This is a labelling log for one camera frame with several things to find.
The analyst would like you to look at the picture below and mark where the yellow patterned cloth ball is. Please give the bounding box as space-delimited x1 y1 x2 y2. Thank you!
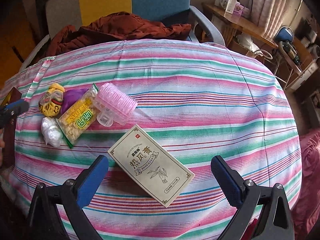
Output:
39 83 65 118

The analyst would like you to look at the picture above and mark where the purple plastic bag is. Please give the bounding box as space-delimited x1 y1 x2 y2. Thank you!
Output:
60 88 88 114

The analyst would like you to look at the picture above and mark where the white plastic bag bundle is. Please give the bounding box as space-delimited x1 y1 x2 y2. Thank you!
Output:
41 117 63 147

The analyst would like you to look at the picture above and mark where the striped bed sheet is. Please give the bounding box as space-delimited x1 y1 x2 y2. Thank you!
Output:
1 40 302 239

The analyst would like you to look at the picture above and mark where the grey yellow blue chair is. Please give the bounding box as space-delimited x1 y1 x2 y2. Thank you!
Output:
22 0 225 68

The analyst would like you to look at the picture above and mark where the beige medicine box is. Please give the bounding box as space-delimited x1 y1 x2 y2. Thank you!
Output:
108 125 195 207

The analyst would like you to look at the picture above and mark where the rust red jacket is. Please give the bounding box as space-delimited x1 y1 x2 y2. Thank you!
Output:
44 11 191 57

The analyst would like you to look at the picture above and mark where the gold box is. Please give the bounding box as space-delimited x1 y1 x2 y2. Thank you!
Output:
1 87 22 170

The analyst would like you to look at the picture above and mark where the wooden desk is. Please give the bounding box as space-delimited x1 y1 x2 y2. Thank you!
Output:
201 2 320 91

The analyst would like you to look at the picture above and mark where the pink hair roller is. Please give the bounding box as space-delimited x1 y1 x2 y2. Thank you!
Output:
93 82 138 127

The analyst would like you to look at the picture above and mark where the blue jug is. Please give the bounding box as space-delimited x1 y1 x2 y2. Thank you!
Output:
274 26 295 43

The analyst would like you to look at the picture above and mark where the yellow green snack packet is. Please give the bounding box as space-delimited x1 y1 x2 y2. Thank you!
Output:
57 83 99 148

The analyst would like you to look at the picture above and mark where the person's hand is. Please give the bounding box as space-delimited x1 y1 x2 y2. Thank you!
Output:
0 133 5 167

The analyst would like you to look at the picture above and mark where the pink curtain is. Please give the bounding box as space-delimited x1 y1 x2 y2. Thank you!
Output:
251 0 292 38

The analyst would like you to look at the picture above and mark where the red pillow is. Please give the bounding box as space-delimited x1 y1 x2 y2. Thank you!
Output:
291 129 319 239

